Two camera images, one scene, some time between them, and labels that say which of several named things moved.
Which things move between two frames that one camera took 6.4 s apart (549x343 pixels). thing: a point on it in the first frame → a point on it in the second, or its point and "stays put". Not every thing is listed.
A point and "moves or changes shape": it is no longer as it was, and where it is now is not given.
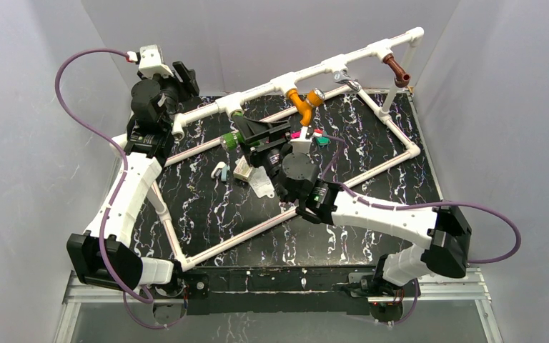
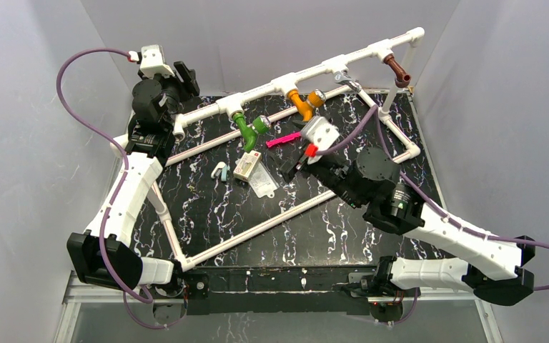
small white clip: (220, 169) stays put
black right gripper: (251, 129) → (300, 165)
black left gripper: (191, 81) stays put
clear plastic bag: (260, 183) stays put
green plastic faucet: (231, 141) moves or changes shape
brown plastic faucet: (402, 78) stays put
